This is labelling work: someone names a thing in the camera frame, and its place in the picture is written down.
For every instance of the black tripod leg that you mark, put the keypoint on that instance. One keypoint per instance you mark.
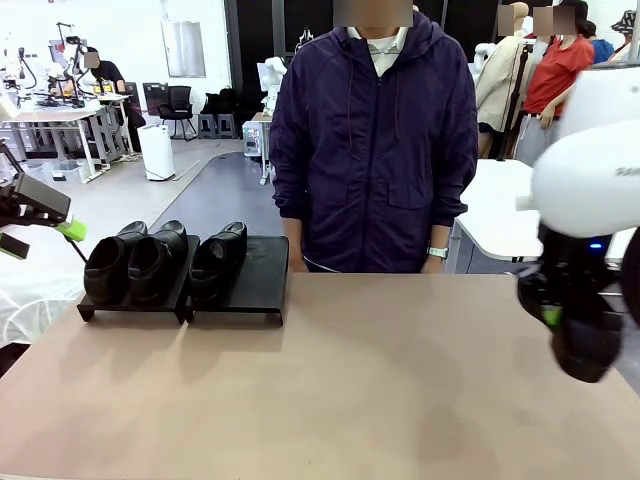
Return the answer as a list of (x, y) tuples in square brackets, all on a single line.
[(10, 157)]

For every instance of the white top workbench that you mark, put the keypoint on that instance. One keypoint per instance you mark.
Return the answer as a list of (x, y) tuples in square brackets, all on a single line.
[(45, 116)]

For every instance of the person's left forearm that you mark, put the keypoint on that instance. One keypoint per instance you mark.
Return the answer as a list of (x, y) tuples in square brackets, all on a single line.
[(439, 236)]

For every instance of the black shoe stand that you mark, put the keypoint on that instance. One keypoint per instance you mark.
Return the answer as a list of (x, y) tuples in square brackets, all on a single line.
[(265, 280), (175, 305)]

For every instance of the white air purifier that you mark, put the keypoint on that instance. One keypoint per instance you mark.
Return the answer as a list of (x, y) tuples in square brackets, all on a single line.
[(156, 155)]

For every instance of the black office chair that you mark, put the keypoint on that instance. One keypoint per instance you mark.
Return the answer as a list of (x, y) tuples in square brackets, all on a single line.
[(180, 100)]

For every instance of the person in purple jacket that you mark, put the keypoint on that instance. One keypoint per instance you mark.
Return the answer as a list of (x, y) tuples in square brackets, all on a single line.
[(375, 150)]

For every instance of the white plastic cover cloth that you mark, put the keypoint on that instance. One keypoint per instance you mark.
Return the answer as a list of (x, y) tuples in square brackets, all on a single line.
[(35, 305)]

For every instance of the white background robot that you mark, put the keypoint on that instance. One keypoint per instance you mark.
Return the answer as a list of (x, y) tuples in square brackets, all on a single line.
[(271, 75)]

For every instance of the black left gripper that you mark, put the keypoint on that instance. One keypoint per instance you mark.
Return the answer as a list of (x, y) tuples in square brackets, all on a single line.
[(42, 197)]

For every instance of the black leather dress shoe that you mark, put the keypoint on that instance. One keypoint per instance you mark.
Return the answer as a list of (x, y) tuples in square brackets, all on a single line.
[(215, 270), (102, 275), (590, 350)]

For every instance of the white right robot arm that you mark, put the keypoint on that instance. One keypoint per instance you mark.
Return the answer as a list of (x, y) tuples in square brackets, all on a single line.
[(585, 185)]

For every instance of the white table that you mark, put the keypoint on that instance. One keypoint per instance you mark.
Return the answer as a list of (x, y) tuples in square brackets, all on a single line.
[(495, 210)]

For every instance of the mannequin with patterned hat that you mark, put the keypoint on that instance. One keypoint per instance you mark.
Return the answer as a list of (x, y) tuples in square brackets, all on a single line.
[(627, 22)]

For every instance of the grey wall panel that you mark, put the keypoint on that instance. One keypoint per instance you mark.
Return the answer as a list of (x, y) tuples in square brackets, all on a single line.
[(183, 50)]

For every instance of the black shoe with metal buckle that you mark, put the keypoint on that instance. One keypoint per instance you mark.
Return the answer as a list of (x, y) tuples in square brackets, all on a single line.
[(150, 270)]

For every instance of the white wristwatch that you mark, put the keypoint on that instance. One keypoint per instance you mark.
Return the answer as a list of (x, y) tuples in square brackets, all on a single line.
[(437, 252)]

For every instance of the computer case with lights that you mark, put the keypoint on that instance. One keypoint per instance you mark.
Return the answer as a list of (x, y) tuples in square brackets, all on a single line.
[(252, 140)]

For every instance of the person's right hand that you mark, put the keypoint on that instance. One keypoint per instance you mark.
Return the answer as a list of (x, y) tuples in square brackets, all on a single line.
[(298, 263)]

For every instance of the black backpack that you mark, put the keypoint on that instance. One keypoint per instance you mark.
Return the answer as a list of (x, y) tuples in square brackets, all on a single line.
[(220, 102)]

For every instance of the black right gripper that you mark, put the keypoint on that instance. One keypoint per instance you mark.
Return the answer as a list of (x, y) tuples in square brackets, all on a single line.
[(575, 270)]

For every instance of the person's left hand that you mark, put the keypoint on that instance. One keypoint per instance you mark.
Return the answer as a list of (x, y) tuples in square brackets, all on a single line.
[(433, 266)]

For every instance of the mannequin in beige coat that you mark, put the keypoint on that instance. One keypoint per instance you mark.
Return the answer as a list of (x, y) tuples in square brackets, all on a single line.
[(502, 85)]

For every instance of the figure in red shirt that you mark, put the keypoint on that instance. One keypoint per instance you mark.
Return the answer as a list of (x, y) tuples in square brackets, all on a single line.
[(547, 80)]

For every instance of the person's right forearm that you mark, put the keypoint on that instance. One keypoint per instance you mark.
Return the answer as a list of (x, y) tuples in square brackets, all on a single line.
[(293, 235)]

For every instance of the grey stool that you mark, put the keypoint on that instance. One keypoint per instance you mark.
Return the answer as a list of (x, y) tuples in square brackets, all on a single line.
[(206, 125), (225, 125)]

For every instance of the clear plastic storage box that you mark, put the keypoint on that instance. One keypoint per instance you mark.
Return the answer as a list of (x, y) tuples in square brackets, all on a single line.
[(62, 172)]

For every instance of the seated person in black shirt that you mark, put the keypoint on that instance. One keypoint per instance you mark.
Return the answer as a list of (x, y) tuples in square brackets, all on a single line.
[(107, 72)]

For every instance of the person in blue shirt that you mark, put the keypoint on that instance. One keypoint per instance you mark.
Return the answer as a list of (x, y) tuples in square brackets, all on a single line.
[(602, 50)]

